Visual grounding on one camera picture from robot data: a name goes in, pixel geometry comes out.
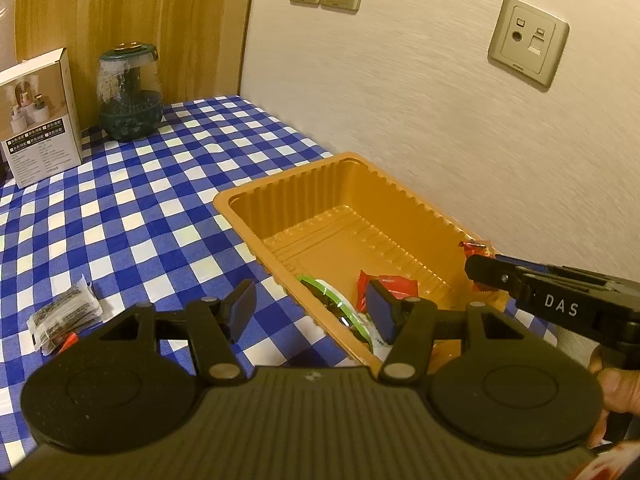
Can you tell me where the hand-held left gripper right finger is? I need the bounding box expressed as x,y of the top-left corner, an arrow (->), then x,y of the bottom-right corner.
366,280 -> 526,387

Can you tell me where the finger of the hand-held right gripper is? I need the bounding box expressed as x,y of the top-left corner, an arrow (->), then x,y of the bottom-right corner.
465,254 -> 522,302

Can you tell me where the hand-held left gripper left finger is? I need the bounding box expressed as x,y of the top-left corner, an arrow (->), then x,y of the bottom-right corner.
95,279 -> 258,387

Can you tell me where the plain red snack packet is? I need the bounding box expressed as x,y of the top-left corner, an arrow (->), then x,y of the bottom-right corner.
356,270 -> 420,313

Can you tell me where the dark red candy packet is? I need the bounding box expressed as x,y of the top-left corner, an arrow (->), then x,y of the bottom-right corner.
458,240 -> 501,292

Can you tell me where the yellow green snack packet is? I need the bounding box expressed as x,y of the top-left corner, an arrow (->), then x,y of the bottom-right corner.
294,274 -> 383,348

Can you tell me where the orange plastic tray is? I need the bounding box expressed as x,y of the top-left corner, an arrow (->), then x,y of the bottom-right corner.
212,151 -> 512,368

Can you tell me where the person's right hand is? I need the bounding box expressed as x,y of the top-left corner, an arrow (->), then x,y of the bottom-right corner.
590,347 -> 640,448

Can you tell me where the blue white checkered tablecloth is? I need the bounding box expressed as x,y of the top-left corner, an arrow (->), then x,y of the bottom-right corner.
0,94 -> 558,471

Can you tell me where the red white garment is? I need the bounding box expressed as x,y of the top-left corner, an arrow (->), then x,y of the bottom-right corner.
570,447 -> 640,480

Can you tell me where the grey striped snack packet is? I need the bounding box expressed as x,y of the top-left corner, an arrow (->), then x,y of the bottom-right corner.
27,275 -> 104,357

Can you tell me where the glass jar with green lid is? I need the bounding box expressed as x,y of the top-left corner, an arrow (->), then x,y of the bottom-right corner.
97,42 -> 164,142

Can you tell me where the beige data socket plate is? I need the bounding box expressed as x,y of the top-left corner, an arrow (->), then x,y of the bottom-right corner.
487,0 -> 571,92

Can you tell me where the white printed box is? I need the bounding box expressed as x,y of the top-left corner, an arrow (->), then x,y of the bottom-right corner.
0,47 -> 83,189

